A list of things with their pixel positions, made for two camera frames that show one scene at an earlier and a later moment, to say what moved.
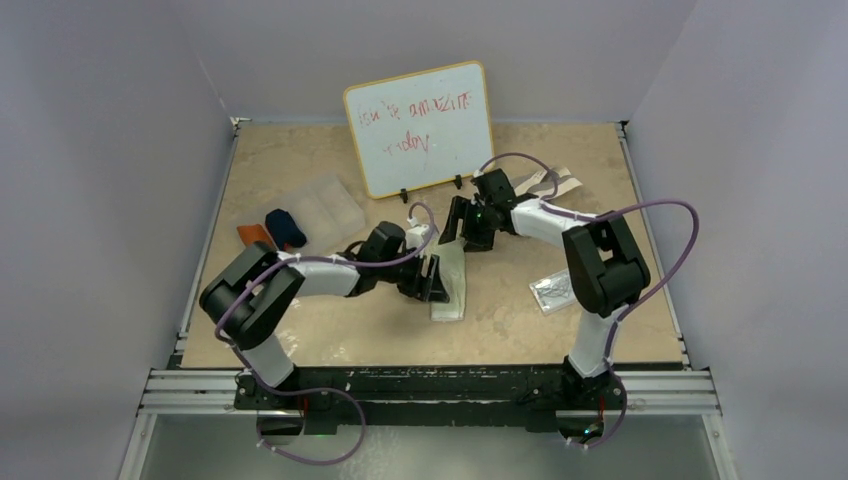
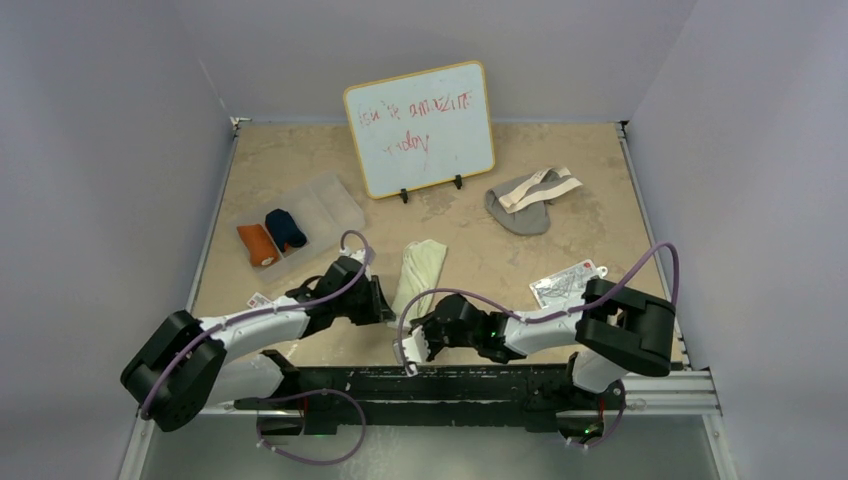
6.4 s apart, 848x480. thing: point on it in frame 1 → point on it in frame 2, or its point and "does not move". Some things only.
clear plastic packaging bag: (554, 292) does not move
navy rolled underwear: (284, 229) does not move
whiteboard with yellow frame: (422, 129) does not move
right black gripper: (463, 208) → (427, 324)
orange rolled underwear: (252, 233) does not move
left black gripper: (426, 288) → (376, 310)
